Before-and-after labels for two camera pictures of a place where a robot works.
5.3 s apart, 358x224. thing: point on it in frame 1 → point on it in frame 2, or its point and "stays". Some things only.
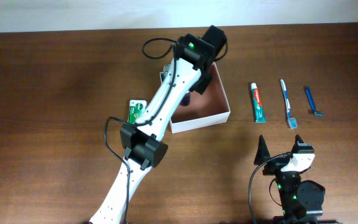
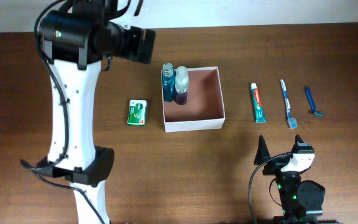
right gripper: [274, 165] stays
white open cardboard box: [208, 107] stays
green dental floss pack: [136, 108] stays
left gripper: [204, 83] → [136, 51]
